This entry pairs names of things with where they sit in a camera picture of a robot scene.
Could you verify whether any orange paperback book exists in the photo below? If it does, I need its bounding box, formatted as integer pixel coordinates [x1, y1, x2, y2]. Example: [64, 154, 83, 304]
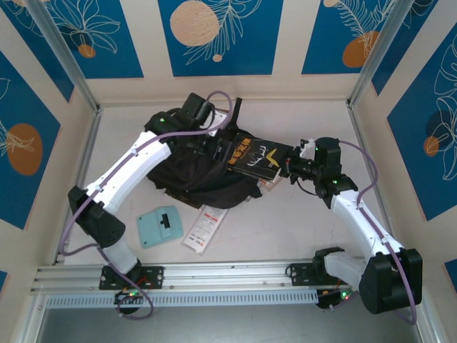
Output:
[255, 176, 287, 193]

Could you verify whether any black fabric backpack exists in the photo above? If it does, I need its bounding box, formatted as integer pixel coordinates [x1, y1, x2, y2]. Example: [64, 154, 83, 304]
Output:
[144, 96, 263, 210]

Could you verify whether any black book with gold characters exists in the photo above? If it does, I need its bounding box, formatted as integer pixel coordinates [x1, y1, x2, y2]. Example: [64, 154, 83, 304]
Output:
[226, 131, 297, 182]

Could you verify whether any white stationery blister pack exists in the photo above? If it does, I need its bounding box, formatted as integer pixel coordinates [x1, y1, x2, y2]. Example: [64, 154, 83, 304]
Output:
[181, 205, 229, 254]

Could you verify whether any teal pencil case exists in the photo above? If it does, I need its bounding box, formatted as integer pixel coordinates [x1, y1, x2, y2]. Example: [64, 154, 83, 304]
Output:
[136, 205, 185, 249]

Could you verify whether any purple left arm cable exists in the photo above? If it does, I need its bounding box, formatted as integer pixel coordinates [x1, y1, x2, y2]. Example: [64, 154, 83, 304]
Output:
[59, 91, 235, 319]

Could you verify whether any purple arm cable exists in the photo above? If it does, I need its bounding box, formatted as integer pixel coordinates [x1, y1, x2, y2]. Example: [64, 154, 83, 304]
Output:
[313, 140, 419, 325]
[59, 91, 235, 319]

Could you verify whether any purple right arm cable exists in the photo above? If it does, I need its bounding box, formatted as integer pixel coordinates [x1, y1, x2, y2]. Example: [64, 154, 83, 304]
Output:
[313, 140, 419, 325]

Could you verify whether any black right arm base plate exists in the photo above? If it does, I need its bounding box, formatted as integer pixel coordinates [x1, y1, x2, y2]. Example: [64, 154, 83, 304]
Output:
[285, 262, 357, 287]

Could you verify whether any aluminium corner post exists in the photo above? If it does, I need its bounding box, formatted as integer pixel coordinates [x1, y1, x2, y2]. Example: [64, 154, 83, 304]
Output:
[26, 0, 101, 114]
[348, 0, 410, 108]

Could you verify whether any aluminium mounting rail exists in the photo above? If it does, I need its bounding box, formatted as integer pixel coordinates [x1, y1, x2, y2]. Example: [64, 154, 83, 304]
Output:
[30, 257, 426, 294]

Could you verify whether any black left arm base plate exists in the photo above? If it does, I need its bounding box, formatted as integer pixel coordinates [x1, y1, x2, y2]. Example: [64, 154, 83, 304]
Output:
[99, 264, 165, 291]

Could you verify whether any grey slotted cable duct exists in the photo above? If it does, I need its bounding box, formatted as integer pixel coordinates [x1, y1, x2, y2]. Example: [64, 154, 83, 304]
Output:
[45, 289, 319, 310]

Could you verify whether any aluminium frame leg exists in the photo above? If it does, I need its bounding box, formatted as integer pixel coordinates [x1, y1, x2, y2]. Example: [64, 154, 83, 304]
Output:
[14, 292, 49, 343]
[405, 285, 442, 343]

